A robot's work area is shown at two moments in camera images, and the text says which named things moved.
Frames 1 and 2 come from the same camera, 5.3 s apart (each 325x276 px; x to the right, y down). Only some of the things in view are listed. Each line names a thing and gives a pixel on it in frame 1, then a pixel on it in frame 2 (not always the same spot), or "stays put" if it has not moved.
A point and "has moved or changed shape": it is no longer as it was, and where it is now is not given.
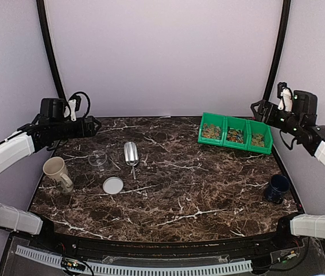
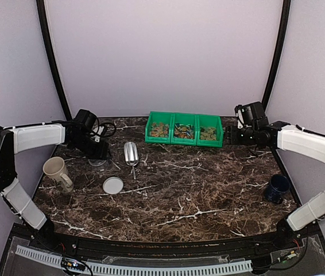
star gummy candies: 211,131 to 159,129
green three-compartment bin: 236,133 has moved or changed shape
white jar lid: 112,185 stays put
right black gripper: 264,106 to 231,136
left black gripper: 81,132 to 100,153
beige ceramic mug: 54,167 stays put
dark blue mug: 279,186 stays put
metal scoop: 131,155 stays put
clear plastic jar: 97,158 stays put
